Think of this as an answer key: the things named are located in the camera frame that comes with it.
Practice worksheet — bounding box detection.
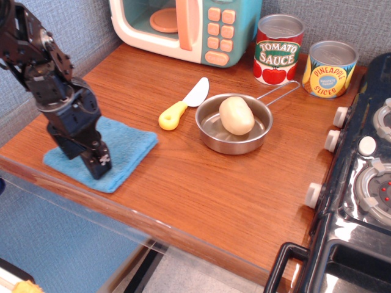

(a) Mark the blue towel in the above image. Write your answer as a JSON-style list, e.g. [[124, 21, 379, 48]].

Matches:
[[43, 117, 158, 194]]

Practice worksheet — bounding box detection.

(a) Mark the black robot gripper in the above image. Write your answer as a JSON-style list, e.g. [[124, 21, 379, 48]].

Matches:
[[36, 78, 112, 179]]

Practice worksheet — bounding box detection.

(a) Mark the yellow handled toy knife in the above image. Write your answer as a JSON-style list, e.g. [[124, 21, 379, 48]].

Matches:
[[158, 77, 210, 131]]

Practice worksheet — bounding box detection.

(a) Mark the clear acrylic barrier panel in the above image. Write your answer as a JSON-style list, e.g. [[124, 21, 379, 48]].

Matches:
[[1, 158, 290, 292]]

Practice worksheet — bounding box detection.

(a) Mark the small steel saucepan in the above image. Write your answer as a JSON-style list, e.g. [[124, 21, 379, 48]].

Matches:
[[195, 81, 300, 155]]

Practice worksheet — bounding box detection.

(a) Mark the beige toy potato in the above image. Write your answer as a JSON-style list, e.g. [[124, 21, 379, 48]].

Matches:
[[219, 96, 255, 136]]

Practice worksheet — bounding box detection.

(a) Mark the orange microwave turntable plate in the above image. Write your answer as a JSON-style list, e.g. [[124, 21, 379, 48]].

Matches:
[[150, 7, 178, 34]]

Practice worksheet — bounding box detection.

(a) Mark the pineapple slices can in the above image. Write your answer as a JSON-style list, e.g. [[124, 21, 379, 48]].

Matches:
[[302, 40, 359, 99]]

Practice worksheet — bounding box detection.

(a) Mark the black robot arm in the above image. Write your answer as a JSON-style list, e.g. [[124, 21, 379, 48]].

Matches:
[[1, 1, 112, 179]]

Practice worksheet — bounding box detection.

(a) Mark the black toy stove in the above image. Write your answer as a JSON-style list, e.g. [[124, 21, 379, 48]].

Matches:
[[265, 53, 390, 292]]

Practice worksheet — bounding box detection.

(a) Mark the tomato sauce can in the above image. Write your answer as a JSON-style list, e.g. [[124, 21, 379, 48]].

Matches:
[[253, 14, 305, 85]]

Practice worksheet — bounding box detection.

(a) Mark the teal toy microwave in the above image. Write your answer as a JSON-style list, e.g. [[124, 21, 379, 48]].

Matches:
[[109, 1, 262, 68]]

